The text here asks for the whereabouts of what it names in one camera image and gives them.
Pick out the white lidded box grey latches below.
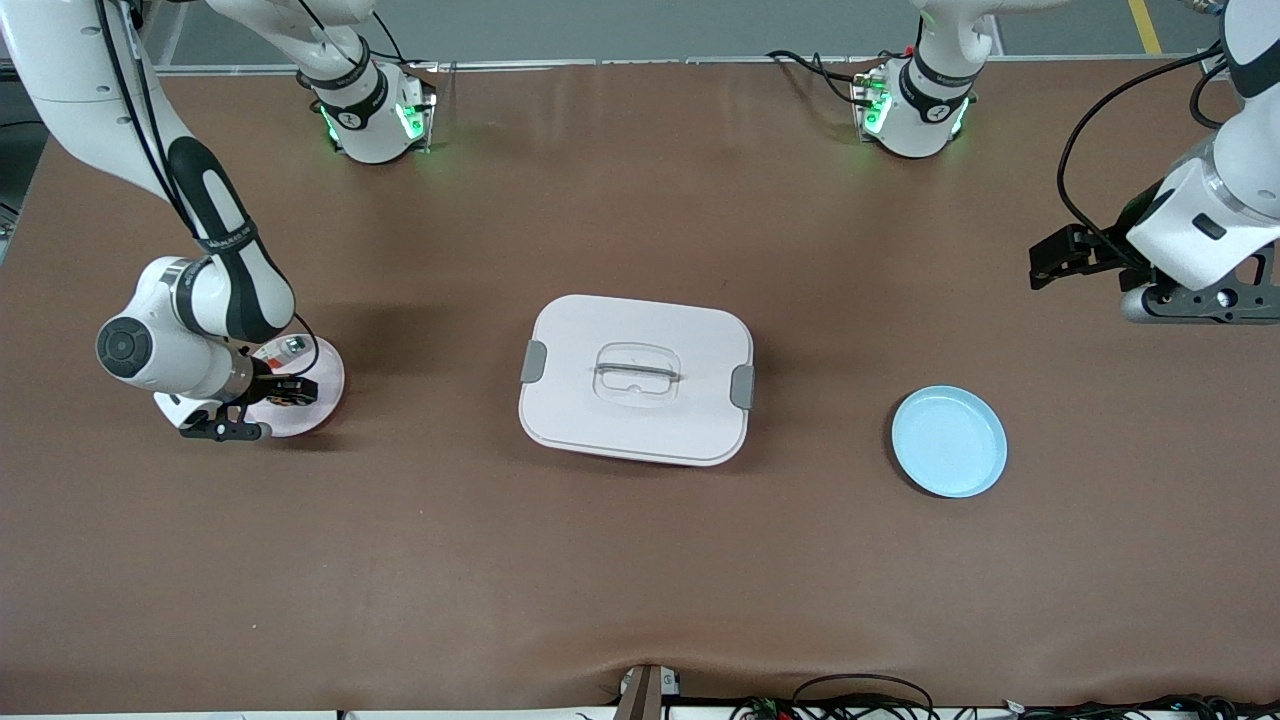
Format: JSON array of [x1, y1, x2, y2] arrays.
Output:
[[518, 294, 756, 468]]

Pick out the pink round plate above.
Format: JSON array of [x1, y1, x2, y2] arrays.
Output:
[[240, 334, 347, 439]]

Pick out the light blue round plate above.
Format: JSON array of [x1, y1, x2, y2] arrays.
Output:
[[891, 386, 1009, 499]]

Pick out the brown table mat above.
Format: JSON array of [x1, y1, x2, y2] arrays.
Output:
[[0, 58, 1280, 713]]

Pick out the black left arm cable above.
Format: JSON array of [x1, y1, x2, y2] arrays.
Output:
[[1056, 45, 1229, 269]]

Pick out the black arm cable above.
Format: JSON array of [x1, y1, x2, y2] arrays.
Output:
[[1056, 45, 1229, 269], [95, 0, 319, 366]]

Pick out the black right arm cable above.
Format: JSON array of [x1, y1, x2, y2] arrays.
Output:
[[95, 0, 319, 366]]

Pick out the black base cable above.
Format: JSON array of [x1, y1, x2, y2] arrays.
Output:
[[766, 48, 873, 101]]

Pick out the brown bracket post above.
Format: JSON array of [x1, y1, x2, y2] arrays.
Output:
[[612, 664, 669, 720]]

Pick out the black cable bundle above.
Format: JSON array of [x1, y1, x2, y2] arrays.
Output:
[[1000, 693, 1280, 720]]

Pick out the black looped cable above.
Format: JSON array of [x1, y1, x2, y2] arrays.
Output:
[[790, 674, 937, 720]]

